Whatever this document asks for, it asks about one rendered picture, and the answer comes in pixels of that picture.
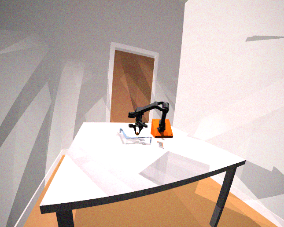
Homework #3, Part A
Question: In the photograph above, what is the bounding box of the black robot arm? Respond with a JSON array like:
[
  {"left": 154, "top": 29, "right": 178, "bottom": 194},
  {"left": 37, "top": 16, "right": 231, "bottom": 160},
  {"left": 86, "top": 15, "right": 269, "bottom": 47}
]
[{"left": 128, "top": 101, "right": 169, "bottom": 133}]

